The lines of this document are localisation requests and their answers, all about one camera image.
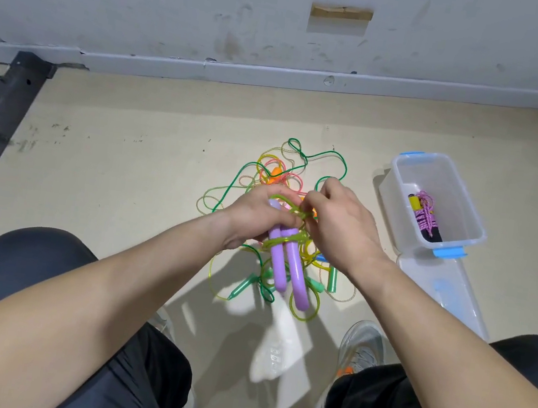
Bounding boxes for grey right shoe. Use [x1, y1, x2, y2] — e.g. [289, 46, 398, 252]
[315, 314, 393, 408]

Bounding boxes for person's left forearm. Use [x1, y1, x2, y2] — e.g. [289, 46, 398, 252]
[0, 186, 248, 408]

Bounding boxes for person's right hand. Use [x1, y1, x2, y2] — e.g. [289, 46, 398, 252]
[294, 174, 404, 286]

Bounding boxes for purple-handled green skipping rope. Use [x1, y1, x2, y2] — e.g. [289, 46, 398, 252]
[249, 189, 337, 318]

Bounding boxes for small wooden wall block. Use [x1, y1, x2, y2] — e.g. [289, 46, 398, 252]
[309, 0, 375, 26]

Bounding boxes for pink rope with black-yellow handles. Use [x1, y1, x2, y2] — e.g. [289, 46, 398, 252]
[402, 188, 449, 246]

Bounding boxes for pile of colourful jump ropes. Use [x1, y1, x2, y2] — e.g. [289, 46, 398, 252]
[186, 126, 363, 317]

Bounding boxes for grey left shoe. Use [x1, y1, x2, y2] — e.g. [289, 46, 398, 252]
[135, 305, 212, 408]

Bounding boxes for clear storage box blue latches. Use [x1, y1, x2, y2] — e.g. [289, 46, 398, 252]
[372, 145, 498, 267]

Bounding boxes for person's right forearm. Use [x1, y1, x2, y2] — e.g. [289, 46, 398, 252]
[340, 254, 538, 408]

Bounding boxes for grey shoe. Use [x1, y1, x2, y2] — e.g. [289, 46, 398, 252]
[135, 305, 212, 408]
[315, 314, 393, 408]

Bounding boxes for clear plastic box lid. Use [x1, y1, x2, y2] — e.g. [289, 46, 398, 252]
[389, 245, 502, 343]

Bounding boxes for person's left hand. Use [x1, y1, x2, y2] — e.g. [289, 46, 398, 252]
[211, 177, 310, 263]

